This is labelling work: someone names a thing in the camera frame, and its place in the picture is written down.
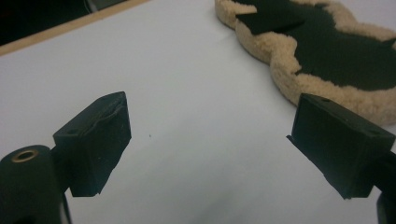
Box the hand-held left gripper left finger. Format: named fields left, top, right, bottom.
left=51, top=91, right=133, bottom=198

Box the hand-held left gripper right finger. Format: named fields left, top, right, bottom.
left=286, top=92, right=396, bottom=201

